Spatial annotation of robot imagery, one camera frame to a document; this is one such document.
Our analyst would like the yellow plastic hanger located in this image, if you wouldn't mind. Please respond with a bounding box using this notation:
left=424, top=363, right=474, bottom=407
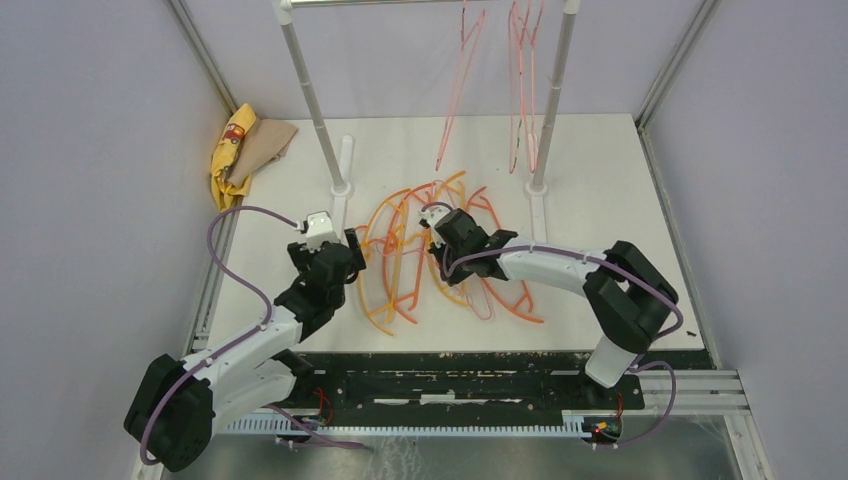
left=425, top=171, right=469, bottom=308
left=355, top=188, right=411, bottom=337

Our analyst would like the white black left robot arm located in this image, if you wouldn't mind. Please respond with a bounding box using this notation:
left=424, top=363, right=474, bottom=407
left=123, top=228, right=366, bottom=472

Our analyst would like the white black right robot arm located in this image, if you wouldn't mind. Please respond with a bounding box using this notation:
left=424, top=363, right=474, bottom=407
left=419, top=202, right=683, bottom=408

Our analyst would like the white rack foot left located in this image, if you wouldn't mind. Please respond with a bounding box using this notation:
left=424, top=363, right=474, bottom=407
left=331, top=135, right=355, bottom=237

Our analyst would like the orange plastic hanger left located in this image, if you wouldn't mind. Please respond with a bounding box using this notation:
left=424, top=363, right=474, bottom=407
left=372, top=181, right=438, bottom=332

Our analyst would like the orange plastic hanger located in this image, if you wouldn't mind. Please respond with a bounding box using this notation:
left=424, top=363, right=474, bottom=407
left=372, top=181, right=438, bottom=332
left=462, top=186, right=545, bottom=324

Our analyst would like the orange plastic hanger right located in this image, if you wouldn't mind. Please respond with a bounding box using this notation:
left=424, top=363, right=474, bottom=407
left=462, top=186, right=545, bottom=324

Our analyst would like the beige cloth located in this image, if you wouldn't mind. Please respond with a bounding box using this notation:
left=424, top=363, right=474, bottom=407
left=225, top=119, right=298, bottom=187

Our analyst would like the yellow printed cloth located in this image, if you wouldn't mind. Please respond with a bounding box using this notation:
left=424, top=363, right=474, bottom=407
left=210, top=103, right=257, bottom=212

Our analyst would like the grey rack pole left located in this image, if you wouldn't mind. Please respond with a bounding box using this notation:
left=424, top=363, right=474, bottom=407
left=271, top=1, right=347, bottom=194

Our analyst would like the grey rack pole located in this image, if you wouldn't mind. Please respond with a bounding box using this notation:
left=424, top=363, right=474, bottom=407
left=529, top=0, right=581, bottom=195
left=271, top=1, right=347, bottom=194

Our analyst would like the grey rack pole right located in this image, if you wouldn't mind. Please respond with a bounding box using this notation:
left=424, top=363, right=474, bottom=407
left=529, top=0, right=581, bottom=195

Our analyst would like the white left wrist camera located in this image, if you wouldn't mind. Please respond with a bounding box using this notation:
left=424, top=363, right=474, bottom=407
left=296, top=211, right=340, bottom=252

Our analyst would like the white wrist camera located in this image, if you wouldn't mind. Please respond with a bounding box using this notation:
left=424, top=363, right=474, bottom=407
left=419, top=211, right=445, bottom=229
left=296, top=211, right=340, bottom=252

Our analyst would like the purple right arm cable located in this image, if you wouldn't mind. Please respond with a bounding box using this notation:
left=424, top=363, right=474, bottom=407
left=420, top=201, right=685, bottom=449

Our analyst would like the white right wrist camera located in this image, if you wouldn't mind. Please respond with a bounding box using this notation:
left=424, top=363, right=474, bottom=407
left=419, top=211, right=445, bottom=229

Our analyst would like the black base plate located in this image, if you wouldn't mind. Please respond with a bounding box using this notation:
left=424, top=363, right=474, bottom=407
left=251, top=349, right=717, bottom=429

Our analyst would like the white slotted cable duct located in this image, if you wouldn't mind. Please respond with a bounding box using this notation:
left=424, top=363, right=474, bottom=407
left=219, top=409, right=591, bottom=440

